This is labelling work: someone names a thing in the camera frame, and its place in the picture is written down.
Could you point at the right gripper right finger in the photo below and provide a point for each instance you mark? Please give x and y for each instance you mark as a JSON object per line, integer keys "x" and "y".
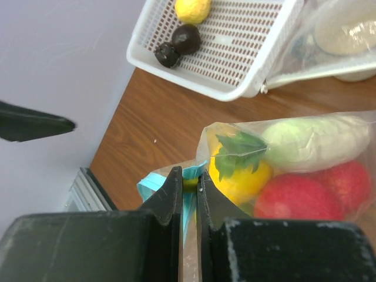
{"x": 233, "y": 246}

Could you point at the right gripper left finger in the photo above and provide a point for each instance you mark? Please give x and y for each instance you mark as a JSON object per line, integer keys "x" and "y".
{"x": 139, "y": 245}

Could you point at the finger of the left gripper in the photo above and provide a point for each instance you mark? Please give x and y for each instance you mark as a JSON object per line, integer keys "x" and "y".
{"x": 20, "y": 124}

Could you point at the yellow pear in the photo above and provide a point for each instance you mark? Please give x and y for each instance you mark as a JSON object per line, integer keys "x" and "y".
{"x": 243, "y": 185}

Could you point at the large red apple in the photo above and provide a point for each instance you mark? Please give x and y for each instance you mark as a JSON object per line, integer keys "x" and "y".
{"x": 292, "y": 196}

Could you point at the blue zip top bag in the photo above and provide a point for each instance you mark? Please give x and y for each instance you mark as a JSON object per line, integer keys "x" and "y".
{"x": 209, "y": 145}

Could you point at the small red fruit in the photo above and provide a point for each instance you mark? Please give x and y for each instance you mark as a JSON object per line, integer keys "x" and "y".
{"x": 351, "y": 182}

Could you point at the dark purple passion fruit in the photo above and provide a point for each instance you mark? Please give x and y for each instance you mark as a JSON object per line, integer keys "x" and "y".
{"x": 186, "y": 39}

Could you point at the yellow apple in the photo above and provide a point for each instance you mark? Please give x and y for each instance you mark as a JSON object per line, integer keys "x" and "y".
{"x": 192, "y": 11}

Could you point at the white plastic basket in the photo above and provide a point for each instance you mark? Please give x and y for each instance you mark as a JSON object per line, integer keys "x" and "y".
{"x": 241, "y": 41}

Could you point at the pile of spotted plastic bags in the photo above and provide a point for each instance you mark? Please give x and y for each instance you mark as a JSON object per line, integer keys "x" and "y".
{"x": 329, "y": 38}

